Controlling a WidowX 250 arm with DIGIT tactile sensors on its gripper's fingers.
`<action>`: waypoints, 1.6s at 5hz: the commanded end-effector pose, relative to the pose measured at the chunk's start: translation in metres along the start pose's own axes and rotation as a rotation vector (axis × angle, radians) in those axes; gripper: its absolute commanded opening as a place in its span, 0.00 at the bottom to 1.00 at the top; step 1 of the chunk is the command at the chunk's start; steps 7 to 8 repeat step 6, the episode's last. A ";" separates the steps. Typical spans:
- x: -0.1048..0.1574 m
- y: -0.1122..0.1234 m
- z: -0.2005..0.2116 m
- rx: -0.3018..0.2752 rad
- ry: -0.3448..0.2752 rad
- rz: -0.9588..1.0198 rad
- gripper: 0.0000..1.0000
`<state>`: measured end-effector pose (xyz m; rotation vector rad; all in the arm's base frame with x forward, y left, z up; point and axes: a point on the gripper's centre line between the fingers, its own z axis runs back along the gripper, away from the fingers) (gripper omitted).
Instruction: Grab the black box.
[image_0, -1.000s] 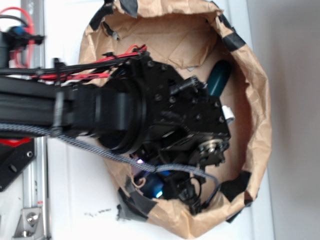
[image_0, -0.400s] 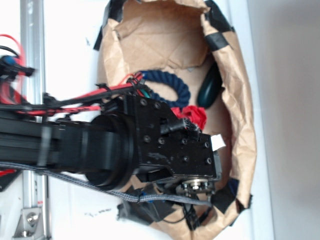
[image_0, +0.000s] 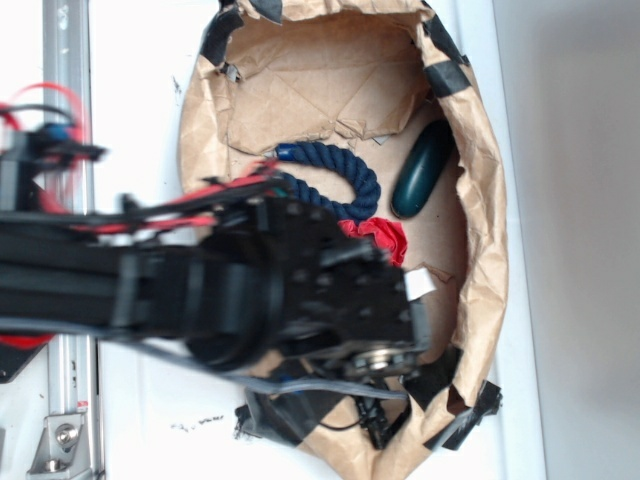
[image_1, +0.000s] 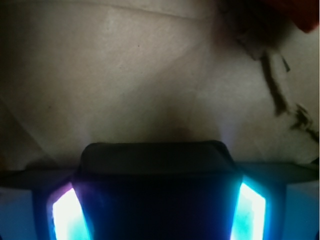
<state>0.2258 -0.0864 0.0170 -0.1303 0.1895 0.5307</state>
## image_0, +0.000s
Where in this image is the dark blue rope piece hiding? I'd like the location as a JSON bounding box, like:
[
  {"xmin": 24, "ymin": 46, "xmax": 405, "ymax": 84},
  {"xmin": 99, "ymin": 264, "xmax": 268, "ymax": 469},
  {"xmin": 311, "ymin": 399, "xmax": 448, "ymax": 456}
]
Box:
[{"xmin": 273, "ymin": 141, "xmax": 382, "ymax": 222}]

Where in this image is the dark green oval box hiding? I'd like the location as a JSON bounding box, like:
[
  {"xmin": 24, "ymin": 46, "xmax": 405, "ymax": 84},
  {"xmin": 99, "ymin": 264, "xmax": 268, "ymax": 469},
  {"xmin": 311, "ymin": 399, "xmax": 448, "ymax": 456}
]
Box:
[{"xmin": 391, "ymin": 119, "xmax": 455, "ymax": 219}]

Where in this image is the crumpled brown paper bag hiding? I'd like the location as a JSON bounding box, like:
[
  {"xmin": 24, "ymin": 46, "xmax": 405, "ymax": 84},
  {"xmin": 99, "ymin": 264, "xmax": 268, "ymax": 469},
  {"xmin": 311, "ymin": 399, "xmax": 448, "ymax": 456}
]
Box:
[{"xmin": 179, "ymin": 1, "xmax": 508, "ymax": 479}]

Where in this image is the red and black wire bundle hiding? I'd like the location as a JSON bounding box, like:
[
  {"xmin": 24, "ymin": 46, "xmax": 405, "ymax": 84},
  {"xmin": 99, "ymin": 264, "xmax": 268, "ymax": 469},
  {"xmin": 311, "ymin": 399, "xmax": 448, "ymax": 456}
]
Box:
[{"xmin": 0, "ymin": 82, "xmax": 291, "ymax": 241}]

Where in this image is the aluminium rail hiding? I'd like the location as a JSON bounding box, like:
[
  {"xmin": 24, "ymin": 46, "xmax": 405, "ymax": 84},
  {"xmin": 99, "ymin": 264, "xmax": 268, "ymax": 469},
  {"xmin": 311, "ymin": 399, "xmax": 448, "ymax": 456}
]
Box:
[{"xmin": 27, "ymin": 0, "xmax": 104, "ymax": 480}]

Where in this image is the metal corner bracket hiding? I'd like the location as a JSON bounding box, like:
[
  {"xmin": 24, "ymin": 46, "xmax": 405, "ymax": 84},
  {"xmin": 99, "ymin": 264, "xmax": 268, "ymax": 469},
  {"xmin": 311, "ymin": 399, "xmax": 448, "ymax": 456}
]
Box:
[{"xmin": 25, "ymin": 413, "xmax": 95, "ymax": 480}]

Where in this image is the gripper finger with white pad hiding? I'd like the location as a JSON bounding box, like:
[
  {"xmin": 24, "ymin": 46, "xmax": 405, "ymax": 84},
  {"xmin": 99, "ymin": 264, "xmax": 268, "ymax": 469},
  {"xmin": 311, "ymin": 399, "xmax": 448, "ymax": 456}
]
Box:
[{"xmin": 404, "ymin": 267, "xmax": 435, "ymax": 301}]

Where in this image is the red crumpled paper ball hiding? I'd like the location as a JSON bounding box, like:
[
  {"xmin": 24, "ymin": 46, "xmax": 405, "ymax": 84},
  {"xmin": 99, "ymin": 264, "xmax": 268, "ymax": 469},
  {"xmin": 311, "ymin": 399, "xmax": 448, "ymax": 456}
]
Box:
[{"xmin": 338, "ymin": 217, "xmax": 408, "ymax": 267}]

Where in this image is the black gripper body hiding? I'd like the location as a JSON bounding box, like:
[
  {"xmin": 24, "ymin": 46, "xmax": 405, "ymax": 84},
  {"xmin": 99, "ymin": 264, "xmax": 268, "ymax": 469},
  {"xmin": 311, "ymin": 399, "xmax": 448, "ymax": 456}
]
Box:
[{"xmin": 214, "ymin": 198, "xmax": 431, "ymax": 380}]

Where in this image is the grey cable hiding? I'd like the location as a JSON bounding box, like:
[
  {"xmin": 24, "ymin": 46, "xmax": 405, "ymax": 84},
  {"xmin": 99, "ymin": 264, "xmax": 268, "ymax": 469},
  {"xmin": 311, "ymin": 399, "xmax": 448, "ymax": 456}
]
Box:
[{"xmin": 0, "ymin": 319, "xmax": 409, "ymax": 401}]

